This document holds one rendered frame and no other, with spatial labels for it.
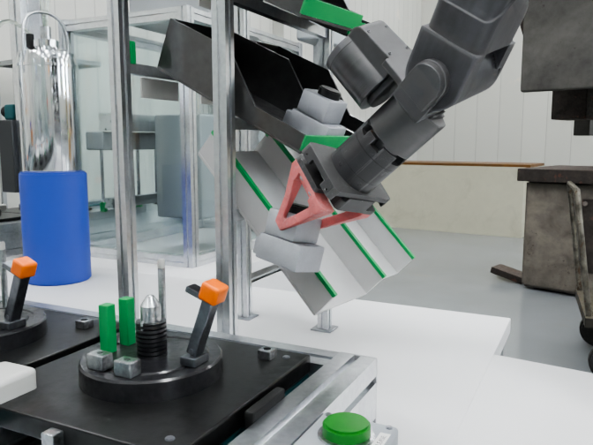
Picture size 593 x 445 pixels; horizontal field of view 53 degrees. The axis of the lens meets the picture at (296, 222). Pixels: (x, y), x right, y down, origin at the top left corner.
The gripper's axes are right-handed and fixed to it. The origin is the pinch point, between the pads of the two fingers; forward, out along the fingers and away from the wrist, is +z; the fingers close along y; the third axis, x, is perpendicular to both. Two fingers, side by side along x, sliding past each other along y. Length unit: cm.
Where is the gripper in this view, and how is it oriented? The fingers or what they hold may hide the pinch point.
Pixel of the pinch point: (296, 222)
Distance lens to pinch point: 67.6
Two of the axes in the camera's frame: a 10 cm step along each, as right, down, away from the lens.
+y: -6.5, -0.6, -7.6
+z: -6.4, 5.8, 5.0
